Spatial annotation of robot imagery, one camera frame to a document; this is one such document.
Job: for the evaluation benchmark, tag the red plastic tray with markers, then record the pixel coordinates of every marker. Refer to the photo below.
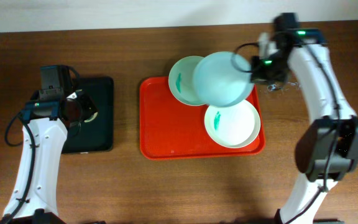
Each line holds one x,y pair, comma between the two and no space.
170,129

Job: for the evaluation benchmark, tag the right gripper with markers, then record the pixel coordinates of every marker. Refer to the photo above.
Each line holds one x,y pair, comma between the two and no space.
257,70

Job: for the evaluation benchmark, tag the mint green plate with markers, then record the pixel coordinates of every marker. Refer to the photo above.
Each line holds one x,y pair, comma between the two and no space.
180,80

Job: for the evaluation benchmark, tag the light blue plate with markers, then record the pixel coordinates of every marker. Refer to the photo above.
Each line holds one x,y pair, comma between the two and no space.
218,83

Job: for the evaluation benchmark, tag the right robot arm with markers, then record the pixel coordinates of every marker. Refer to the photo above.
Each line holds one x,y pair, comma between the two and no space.
328,150

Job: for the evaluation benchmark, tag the white plate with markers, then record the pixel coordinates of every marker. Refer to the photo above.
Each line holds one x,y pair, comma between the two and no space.
233,127

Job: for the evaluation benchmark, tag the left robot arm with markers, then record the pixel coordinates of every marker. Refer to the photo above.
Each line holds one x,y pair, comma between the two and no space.
46,119

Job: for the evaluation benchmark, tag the black plastic tray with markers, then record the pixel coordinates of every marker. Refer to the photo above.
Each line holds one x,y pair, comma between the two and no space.
97,135

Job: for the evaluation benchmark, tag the green yellow sponge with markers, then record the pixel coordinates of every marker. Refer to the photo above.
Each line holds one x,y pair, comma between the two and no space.
91,118

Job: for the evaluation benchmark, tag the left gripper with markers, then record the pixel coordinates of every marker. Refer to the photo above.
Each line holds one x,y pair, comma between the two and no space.
84,106

